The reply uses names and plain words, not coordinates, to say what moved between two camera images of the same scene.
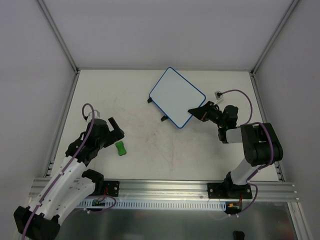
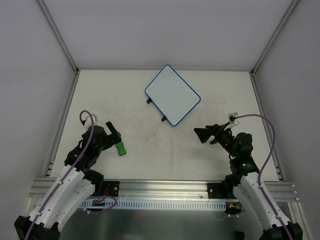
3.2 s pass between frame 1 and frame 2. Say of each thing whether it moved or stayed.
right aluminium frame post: stayed
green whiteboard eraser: stayed
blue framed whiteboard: moved
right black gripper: moved
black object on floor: stayed
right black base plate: stayed
